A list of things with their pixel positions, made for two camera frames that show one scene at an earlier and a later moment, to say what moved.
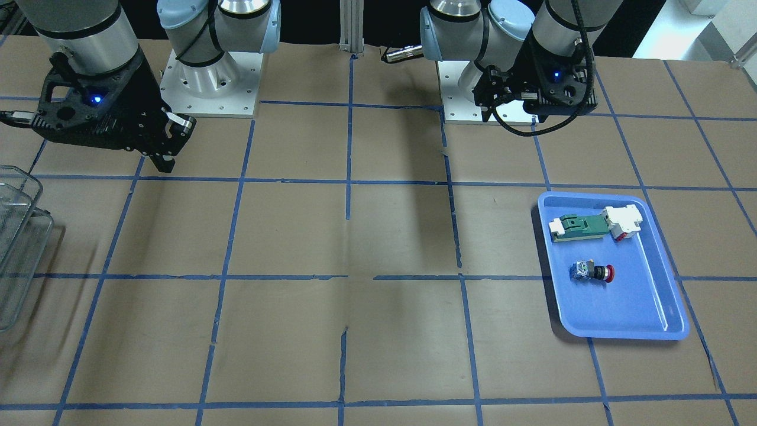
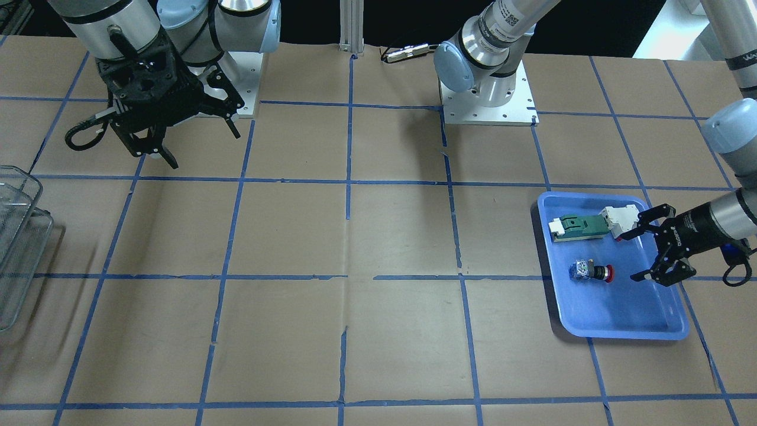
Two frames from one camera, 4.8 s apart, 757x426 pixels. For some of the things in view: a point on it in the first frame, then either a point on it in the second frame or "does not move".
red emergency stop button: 586,270 does not move
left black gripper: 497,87 → 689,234
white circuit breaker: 622,220 does not move
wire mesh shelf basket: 25,229 does not move
